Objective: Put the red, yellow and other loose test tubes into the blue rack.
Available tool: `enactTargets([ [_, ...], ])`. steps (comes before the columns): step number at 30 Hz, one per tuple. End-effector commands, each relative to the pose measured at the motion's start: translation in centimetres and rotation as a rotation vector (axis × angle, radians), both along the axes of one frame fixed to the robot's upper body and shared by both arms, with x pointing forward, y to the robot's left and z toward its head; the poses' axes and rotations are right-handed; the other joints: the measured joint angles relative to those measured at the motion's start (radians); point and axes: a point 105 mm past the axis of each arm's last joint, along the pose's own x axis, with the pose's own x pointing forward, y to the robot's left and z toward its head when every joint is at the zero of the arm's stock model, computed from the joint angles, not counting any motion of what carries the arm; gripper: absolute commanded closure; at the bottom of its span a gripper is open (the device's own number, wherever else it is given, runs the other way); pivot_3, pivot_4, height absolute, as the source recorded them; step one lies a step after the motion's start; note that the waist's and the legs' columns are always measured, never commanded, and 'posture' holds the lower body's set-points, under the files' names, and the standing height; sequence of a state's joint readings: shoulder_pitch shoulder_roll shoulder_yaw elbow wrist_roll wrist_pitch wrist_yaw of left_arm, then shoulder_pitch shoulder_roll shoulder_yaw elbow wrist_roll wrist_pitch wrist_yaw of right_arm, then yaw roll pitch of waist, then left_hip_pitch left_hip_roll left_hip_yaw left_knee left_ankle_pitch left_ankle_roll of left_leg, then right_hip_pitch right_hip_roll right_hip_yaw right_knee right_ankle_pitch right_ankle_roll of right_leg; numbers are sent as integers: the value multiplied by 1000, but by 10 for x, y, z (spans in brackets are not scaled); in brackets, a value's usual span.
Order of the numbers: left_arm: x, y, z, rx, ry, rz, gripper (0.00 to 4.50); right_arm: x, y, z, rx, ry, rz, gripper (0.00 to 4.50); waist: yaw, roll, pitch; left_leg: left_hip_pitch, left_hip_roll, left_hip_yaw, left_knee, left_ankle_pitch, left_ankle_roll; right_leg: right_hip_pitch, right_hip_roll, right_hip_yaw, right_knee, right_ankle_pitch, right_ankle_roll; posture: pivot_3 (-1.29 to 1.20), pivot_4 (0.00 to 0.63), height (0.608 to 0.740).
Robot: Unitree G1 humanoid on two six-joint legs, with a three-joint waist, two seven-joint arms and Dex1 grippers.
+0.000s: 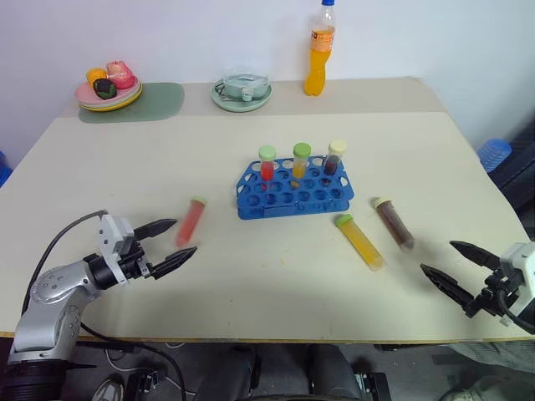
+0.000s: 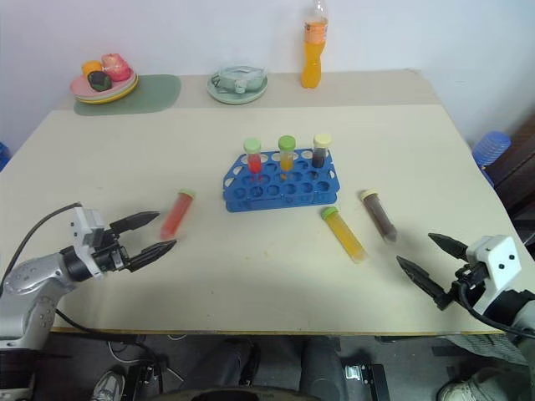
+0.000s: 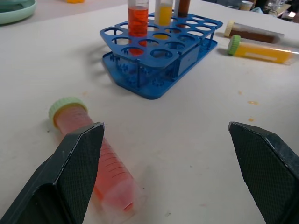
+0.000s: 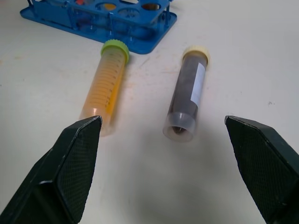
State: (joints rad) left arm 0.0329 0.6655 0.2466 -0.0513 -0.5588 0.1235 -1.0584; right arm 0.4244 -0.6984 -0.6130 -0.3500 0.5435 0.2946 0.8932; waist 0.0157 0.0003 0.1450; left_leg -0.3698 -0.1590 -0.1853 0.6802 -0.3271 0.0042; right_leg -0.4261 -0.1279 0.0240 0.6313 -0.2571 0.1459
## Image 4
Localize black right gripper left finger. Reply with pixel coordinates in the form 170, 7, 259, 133
0, 115, 103, 224

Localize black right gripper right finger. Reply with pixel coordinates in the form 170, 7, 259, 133
224, 115, 299, 224

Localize orange tube with green cap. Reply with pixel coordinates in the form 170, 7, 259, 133
79, 39, 130, 138

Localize dark tube with cream cap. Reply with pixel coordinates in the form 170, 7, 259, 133
162, 45, 210, 142

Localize blue tube rack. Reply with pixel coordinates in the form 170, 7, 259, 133
19, 0, 178, 54

